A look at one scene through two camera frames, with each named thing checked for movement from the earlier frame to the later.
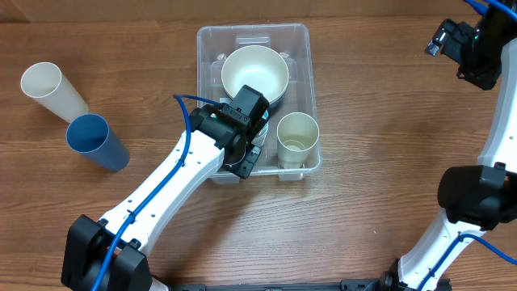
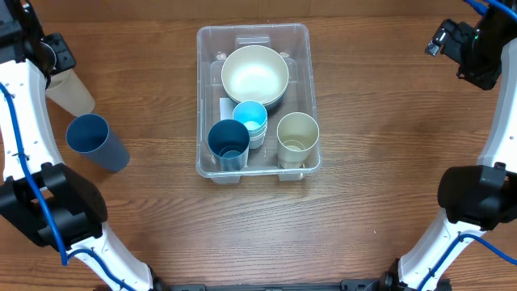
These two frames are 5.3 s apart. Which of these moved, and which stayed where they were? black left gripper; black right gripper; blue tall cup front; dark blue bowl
Moved: black left gripper
Stayed: dark blue bowl; black right gripper; blue tall cup front
